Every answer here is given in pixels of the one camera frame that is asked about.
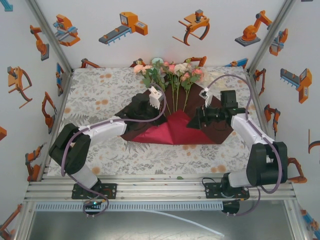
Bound red wrapping paper sheet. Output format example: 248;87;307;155
121;83;232;146

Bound peach fake rose stem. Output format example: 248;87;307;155
133;64;172;116

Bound white fake rose stem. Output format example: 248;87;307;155
173;62;193;111

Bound mint green fake flower stem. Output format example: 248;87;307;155
149;57;171;93

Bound floral print tablecloth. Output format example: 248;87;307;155
47;66;276;176

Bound black round connector block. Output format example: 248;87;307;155
221;199;241;217

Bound black controller board green light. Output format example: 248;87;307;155
83;199;103;219

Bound white plastic tube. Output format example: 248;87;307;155
139;209;226;238

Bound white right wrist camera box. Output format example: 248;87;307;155
199;86;214;108

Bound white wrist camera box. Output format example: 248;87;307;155
148;85;164;110
199;86;214;108

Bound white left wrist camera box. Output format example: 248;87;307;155
148;85;164;110

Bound aluminium side rail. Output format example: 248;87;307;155
246;71;285;181
34;71;75;182

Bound thin black cable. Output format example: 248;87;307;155
201;176;227;200

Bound aluminium frame rails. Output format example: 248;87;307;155
23;174;297;203

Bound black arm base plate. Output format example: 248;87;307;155
204;182;250;200
71;183;118;200

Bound white slotted cable duct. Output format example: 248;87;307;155
33;201;224;211

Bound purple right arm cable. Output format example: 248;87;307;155
203;74;283;218

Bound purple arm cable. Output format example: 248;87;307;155
203;74;283;218
61;86;168;220

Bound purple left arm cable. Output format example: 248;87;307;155
61;86;168;220

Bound aluminium frame post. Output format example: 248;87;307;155
24;0;74;76
246;0;298;73

